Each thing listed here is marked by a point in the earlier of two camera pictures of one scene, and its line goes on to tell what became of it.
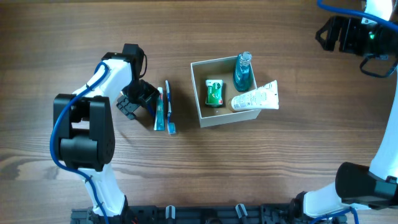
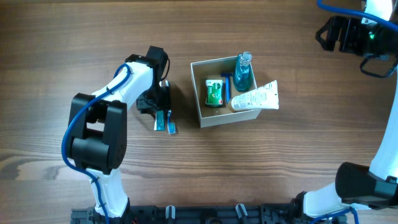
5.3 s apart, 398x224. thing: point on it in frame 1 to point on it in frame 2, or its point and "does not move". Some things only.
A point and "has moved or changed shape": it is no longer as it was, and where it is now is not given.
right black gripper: (349, 26) does not move
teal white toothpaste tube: (160, 123) does not move
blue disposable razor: (151, 110) has moved or changed shape
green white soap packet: (214, 88) does not move
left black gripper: (126, 106) to (165, 103)
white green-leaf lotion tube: (262, 98) does not move
